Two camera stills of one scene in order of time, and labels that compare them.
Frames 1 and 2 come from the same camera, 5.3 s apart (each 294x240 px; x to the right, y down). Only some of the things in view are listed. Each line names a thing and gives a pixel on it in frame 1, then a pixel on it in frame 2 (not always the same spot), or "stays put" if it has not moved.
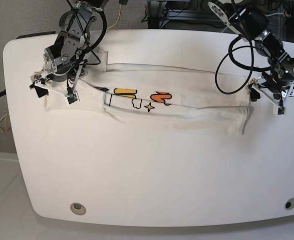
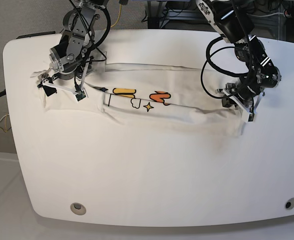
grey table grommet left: (78, 208) stays put
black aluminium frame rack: (183, 14) stays put
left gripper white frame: (278, 106) to (250, 106)
